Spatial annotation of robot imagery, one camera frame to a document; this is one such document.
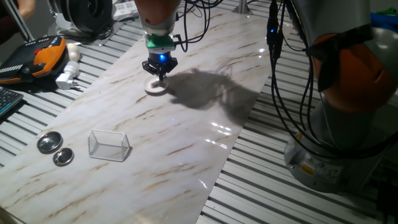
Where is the aluminium profile post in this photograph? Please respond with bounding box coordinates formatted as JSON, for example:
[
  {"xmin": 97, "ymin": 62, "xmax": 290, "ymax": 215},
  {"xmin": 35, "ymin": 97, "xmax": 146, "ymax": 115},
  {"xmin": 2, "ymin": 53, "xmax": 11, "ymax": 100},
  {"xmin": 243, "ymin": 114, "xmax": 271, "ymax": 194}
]
[{"xmin": 233, "ymin": 0, "xmax": 252, "ymax": 15}]

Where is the cream egg-shaped object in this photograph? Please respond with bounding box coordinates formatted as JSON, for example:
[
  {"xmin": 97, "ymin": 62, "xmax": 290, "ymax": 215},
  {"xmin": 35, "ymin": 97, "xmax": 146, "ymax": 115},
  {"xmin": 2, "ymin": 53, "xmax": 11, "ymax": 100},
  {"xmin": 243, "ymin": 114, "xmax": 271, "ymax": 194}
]
[{"xmin": 67, "ymin": 43, "xmax": 81, "ymax": 63}]

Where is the white floral ceramic plate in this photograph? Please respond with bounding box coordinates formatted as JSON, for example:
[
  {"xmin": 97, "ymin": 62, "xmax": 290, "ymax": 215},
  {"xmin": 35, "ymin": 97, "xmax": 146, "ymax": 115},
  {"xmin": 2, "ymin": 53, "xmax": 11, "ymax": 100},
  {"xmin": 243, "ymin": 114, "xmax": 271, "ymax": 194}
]
[{"xmin": 143, "ymin": 75, "xmax": 170, "ymax": 96}]

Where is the large round steel dish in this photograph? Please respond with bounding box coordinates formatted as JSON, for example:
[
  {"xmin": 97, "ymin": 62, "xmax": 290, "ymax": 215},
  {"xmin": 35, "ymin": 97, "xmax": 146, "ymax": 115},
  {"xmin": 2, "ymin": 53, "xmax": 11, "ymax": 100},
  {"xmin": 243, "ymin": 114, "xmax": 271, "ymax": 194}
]
[{"xmin": 36, "ymin": 131, "xmax": 64, "ymax": 154}]

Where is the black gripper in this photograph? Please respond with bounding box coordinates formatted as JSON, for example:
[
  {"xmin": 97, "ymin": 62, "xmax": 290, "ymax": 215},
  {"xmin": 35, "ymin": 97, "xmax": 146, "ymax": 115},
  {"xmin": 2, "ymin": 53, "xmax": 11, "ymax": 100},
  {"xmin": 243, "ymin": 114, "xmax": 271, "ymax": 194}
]
[{"xmin": 142, "ymin": 51, "xmax": 178, "ymax": 82}]

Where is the white power strip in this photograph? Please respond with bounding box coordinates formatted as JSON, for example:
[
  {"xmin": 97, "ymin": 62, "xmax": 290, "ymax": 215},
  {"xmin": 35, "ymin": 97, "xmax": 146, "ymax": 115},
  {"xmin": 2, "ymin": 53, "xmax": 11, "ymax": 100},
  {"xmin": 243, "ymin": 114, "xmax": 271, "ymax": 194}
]
[{"xmin": 112, "ymin": 0, "xmax": 139, "ymax": 22}]

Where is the orange black teach pendant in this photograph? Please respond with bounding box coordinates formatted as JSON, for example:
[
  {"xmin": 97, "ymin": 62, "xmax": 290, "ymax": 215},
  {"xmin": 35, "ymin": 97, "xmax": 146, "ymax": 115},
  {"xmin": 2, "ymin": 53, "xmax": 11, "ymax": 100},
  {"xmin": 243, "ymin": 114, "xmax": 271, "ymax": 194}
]
[{"xmin": 0, "ymin": 35, "xmax": 69, "ymax": 85}]

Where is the white power adapter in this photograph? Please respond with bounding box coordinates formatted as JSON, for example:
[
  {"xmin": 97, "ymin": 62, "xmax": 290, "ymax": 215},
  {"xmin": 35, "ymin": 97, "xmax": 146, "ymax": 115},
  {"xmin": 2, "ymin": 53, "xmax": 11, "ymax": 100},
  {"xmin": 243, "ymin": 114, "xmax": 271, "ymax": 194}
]
[{"xmin": 55, "ymin": 60, "xmax": 81, "ymax": 90}]

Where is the black computer keyboard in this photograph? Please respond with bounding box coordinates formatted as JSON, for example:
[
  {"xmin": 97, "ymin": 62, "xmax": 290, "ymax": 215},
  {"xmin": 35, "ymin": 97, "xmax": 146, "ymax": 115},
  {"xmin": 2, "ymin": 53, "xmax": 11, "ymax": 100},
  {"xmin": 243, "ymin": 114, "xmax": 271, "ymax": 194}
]
[{"xmin": 0, "ymin": 86, "xmax": 24, "ymax": 118}]

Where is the white wire mesh basket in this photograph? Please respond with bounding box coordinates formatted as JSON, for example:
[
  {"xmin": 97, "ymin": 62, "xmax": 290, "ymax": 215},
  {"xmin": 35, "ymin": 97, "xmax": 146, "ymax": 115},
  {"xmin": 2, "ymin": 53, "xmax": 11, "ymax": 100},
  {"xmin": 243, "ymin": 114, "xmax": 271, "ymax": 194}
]
[{"xmin": 88, "ymin": 129, "xmax": 131, "ymax": 163}]

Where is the person forearm dark sleeve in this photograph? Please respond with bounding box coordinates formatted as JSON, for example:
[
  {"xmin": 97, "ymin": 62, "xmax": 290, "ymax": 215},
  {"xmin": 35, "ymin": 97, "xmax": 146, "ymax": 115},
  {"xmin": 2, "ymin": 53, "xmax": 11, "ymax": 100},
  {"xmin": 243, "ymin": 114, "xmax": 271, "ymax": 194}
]
[{"xmin": 0, "ymin": 0, "xmax": 37, "ymax": 44}]

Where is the blue plastic bag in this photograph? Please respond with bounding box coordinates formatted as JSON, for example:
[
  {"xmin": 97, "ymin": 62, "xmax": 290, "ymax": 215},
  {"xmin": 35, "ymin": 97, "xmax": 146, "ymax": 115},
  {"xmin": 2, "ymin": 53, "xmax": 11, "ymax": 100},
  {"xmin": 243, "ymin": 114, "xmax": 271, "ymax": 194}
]
[{"xmin": 369, "ymin": 11, "xmax": 398, "ymax": 31}]

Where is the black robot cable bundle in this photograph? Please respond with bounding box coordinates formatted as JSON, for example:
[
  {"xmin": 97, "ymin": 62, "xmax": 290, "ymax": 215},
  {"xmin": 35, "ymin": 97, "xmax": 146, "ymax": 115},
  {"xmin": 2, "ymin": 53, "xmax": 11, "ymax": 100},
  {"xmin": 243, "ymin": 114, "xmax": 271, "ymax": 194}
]
[{"xmin": 174, "ymin": 0, "xmax": 398, "ymax": 160}]

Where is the black filament spool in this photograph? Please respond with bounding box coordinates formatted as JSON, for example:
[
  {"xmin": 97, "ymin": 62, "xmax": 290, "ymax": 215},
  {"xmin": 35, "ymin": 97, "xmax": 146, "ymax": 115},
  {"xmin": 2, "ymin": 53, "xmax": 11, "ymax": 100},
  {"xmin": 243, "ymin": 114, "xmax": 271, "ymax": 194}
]
[{"xmin": 60, "ymin": 0, "xmax": 113, "ymax": 34}]

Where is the thick metal frame strut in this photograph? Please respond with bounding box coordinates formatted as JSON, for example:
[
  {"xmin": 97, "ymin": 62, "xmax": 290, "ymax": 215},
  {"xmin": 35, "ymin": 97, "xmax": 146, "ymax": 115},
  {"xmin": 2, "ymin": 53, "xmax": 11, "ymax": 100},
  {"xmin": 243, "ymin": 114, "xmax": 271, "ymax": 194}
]
[{"xmin": 4, "ymin": 0, "xmax": 35, "ymax": 43}]

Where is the small round steel dish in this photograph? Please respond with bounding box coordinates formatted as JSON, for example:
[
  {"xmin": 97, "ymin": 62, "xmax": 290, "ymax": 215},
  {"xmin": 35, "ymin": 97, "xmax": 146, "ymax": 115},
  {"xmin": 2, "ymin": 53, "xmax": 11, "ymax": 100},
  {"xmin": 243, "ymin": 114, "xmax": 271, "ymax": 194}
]
[{"xmin": 52, "ymin": 147, "xmax": 75, "ymax": 167}]

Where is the marble pattern table mat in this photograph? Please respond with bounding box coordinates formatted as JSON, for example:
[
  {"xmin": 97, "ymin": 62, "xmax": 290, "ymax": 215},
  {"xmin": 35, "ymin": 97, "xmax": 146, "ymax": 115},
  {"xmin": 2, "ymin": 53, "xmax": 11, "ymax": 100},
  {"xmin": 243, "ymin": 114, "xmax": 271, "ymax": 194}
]
[{"xmin": 0, "ymin": 5, "xmax": 292, "ymax": 224}]

